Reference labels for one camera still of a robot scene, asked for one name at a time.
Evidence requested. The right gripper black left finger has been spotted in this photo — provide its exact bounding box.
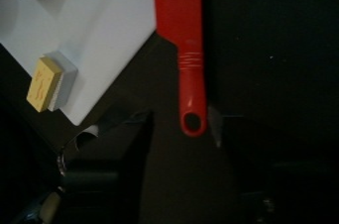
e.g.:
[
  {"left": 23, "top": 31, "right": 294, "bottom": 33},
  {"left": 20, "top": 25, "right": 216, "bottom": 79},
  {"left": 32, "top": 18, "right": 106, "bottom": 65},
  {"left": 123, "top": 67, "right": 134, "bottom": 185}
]
[{"left": 58, "top": 110, "right": 154, "bottom": 224}]

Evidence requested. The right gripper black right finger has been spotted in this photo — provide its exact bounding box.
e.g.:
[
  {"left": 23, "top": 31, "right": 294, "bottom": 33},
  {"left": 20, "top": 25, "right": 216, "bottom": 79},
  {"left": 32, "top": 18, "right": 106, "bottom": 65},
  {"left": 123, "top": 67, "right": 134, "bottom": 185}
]
[{"left": 207, "top": 103, "right": 339, "bottom": 224}]

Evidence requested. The yellow egg nigiri toy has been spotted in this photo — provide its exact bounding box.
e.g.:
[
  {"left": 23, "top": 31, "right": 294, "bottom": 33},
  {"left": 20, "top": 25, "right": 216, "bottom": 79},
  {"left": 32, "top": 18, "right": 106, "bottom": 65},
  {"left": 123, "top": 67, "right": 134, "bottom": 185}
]
[{"left": 26, "top": 50, "right": 80, "bottom": 113}]

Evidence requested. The white plastic cutting board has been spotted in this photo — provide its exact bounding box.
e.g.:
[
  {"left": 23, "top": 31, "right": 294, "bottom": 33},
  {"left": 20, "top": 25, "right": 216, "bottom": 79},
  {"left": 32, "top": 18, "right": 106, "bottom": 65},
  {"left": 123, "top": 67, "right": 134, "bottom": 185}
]
[{"left": 0, "top": 0, "right": 159, "bottom": 127}]

